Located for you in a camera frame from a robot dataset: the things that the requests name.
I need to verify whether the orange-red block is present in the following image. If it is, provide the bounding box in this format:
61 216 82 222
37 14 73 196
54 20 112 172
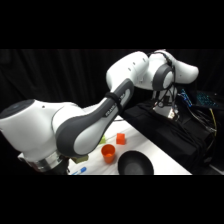
115 132 127 146

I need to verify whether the blue lit electronics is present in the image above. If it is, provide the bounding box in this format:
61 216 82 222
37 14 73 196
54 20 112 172
178 88 219 108

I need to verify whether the black robot stand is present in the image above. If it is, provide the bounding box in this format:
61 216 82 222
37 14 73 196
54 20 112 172
120 99 224 176

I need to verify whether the blue marker pen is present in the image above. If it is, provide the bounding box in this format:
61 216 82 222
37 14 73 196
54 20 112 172
70 166 88 176

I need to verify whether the yellow cable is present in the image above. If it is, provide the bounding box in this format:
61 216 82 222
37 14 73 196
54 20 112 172
209 108 218 138

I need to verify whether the black bowl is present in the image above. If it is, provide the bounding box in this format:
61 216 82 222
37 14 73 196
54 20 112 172
117 149 155 176

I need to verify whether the orange plastic cup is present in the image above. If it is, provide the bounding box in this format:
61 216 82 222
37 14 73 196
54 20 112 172
100 143 117 164

